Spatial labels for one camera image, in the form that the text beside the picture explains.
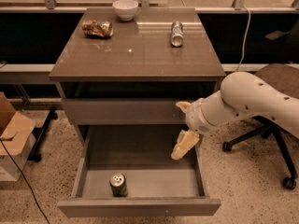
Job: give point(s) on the green soda can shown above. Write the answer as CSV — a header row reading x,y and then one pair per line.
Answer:
x,y
118,185

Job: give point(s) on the white ceramic bowl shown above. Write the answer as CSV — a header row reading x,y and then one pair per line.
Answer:
x,y
125,9

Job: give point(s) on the grey drawer cabinet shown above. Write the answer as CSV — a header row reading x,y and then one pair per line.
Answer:
x,y
138,61

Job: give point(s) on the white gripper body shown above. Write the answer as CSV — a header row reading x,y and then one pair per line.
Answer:
x,y
195,119

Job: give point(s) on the crushed brown can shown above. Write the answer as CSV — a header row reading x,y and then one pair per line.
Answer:
x,y
97,28

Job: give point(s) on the cardboard box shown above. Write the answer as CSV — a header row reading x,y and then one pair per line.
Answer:
x,y
16,133

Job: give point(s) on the silver can lying down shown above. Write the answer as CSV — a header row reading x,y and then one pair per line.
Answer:
x,y
177,34

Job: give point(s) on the open grey middle drawer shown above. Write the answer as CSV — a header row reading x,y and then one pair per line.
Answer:
x,y
158,186

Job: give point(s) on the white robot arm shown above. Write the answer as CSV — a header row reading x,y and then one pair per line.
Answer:
x,y
242,95

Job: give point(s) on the closed grey top drawer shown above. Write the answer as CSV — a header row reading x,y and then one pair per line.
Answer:
x,y
122,111

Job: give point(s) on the brown office chair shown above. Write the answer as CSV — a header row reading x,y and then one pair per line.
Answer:
x,y
279,87

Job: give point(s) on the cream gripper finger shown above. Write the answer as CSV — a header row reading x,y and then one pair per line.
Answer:
x,y
183,106
186,141

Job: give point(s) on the black stand leg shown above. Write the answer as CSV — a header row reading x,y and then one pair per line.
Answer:
x,y
39,133

